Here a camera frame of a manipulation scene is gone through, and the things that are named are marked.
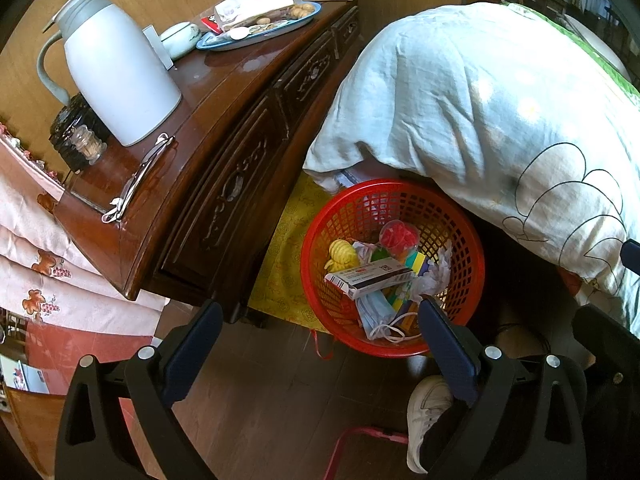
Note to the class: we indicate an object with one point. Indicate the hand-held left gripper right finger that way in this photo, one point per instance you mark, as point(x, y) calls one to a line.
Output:
point(445, 345)

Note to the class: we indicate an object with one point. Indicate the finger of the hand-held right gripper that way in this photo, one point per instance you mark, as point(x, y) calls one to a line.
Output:
point(631, 257)
point(600, 335)

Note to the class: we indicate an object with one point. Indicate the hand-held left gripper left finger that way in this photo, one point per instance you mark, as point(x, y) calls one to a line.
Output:
point(195, 340)

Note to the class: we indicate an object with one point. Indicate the clear plastic bag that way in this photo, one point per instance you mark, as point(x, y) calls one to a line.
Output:
point(432, 277)

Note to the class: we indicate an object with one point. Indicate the blue face mask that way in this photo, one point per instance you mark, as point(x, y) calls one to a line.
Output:
point(375, 310)

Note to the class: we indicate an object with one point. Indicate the white red medicine box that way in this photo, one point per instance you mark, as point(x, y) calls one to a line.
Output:
point(370, 275)

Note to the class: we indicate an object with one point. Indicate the red plastic mesh basket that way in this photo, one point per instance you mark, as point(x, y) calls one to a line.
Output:
point(360, 200)

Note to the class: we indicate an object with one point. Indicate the white shoe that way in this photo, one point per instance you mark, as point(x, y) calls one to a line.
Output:
point(425, 410)

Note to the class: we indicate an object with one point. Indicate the yellow floor mat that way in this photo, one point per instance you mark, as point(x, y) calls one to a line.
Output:
point(285, 270)

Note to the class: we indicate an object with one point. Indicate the pink embroidered cloth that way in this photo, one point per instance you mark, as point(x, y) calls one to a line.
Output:
point(75, 270)

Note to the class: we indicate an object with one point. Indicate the white pillow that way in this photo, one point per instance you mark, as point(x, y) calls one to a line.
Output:
point(600, 50)

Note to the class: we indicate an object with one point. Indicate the green white cartoon blanket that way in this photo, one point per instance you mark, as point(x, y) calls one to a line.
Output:
point(475, 110)

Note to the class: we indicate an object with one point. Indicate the glass toothpick holder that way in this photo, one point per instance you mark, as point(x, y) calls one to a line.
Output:
point(90, 147)

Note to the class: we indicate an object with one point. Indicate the dark wooden cabinet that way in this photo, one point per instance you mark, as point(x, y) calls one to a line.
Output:
point(225, 110)

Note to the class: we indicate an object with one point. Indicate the white thermos jug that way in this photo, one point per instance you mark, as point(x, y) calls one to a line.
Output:
point(120, 70)

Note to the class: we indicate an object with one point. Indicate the small white box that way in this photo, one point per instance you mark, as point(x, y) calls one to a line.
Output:
point(155, 47)

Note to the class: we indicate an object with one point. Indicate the blue oval plate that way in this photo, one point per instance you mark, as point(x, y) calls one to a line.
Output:
point(220, 45)

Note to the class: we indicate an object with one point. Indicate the white lidded porcelain cup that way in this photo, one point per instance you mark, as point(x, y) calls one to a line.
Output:
point(180, 40)

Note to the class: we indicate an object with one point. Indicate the red candy packet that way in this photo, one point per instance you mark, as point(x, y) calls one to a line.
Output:
point(210, 22)

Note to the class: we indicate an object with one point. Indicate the white pink tissue pack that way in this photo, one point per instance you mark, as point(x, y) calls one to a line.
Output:
point(250, 5)

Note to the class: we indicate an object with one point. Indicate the pile of walnuts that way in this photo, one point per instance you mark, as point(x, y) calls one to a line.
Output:
point(302, 10)

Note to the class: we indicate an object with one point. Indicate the pink metal stool frame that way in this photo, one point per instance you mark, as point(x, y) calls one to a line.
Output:
point(370, 430)

